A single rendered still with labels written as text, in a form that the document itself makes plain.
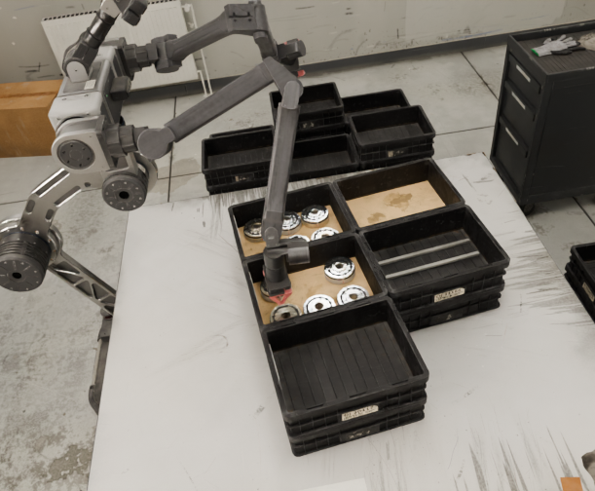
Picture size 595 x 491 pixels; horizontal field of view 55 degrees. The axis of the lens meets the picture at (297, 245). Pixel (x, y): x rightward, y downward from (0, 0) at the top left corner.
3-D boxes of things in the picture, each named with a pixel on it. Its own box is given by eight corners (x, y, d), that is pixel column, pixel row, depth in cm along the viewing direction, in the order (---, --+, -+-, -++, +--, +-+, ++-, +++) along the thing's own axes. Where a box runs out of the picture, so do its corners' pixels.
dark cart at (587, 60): (515, 223, 319) (546, 74, 257) (486, 176, 352) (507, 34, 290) (619, 206, 320) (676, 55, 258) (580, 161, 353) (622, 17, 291)
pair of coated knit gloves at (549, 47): (539, 59, 275) (539, 54, 273) (522, 44, 289) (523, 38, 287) (588, 52, 275) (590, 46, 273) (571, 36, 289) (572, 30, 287)
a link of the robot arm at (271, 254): (262, 242, 159) (263, 256, 155) (286, 239, 159) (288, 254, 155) (264, 258, 164) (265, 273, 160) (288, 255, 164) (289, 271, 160)
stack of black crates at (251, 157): (218, 237, 315) (201, 170, 285) (217, 203, 337) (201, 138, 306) (289, 225, 316) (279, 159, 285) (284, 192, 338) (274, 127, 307)
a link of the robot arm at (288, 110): (280, 81, 153) (282, 79, 143) (302, 84, 154) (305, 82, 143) (259, 235, 163) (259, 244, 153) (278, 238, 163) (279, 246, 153)
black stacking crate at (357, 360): (289, 441, 152) (284, 420, 144) (266, 354, 173) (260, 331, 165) (428, 400, 156) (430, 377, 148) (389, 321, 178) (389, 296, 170)
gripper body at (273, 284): (283, 264, 170) (281, 247, 165) (291, 289, 163) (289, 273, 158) (262, 269, 169) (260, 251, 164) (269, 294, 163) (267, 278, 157)
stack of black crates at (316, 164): (290, 224, 316) (282, 175, 293) (284, 192, 338) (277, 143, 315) (360, 213, 317) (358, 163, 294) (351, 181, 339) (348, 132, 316)
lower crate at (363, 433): (293, 461, 159) (288, 440, 151) (271, 374, 181) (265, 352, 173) (427, 421, 164) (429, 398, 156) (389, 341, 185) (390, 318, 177)
